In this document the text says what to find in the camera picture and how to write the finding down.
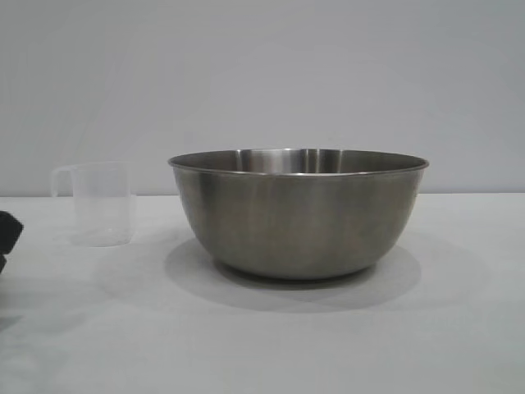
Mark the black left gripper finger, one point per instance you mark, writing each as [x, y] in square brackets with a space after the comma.
[9, 234]

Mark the stainless steel mixing bowl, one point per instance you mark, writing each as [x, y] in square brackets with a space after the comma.
[295, 221]

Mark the translucent plastic measuring cup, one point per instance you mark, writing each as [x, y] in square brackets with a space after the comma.
[102, 205]

